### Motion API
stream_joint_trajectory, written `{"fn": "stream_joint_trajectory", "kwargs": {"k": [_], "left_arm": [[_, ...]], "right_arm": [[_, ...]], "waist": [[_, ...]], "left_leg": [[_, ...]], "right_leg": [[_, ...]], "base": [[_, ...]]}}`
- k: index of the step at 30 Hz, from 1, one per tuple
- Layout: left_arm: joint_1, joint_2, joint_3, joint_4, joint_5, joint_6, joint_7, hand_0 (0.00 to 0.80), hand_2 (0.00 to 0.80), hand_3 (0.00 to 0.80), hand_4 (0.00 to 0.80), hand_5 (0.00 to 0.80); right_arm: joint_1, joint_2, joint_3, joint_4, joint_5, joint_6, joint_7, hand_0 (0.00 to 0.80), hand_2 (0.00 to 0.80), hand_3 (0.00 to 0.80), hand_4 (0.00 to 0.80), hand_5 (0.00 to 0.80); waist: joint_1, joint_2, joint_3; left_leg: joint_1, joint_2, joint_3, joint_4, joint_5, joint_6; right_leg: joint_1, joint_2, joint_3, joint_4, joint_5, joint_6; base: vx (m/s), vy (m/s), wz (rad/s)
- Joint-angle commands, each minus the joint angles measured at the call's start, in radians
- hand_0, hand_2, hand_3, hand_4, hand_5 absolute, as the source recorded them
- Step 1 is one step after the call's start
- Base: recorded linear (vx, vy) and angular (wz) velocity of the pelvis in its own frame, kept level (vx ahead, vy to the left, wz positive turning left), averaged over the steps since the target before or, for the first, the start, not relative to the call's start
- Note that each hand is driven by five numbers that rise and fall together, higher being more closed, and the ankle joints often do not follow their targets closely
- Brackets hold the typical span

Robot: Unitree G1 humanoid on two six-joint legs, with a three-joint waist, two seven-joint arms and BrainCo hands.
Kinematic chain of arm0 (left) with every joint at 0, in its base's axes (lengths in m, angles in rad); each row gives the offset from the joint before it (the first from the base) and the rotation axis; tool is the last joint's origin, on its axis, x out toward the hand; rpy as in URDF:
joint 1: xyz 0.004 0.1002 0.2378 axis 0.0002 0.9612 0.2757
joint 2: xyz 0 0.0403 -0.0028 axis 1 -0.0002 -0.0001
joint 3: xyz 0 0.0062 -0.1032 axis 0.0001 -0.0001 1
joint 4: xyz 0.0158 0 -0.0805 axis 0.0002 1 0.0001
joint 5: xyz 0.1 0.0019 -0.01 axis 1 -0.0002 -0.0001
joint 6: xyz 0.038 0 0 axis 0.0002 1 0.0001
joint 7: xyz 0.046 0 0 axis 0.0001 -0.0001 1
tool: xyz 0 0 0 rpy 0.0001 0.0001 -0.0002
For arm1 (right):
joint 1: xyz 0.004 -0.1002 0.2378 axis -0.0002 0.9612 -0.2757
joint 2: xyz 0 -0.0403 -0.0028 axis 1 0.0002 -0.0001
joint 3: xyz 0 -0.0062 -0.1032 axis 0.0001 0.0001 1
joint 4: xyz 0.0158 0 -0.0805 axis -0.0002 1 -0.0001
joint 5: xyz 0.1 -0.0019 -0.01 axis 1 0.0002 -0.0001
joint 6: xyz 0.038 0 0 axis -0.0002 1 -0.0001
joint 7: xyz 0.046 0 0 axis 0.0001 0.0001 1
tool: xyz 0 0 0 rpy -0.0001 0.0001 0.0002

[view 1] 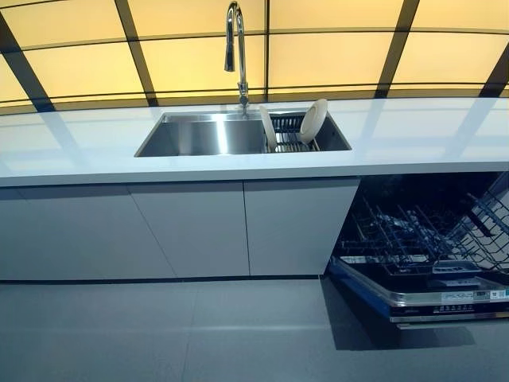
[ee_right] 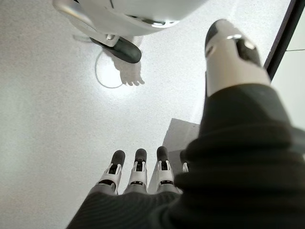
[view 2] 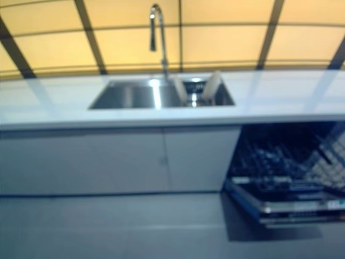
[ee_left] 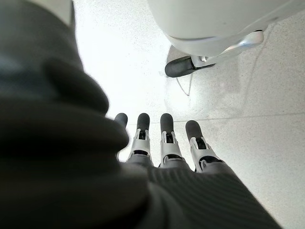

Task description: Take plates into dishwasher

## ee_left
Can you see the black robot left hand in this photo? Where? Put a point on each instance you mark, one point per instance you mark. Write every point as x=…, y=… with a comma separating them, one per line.
x=71, y=167

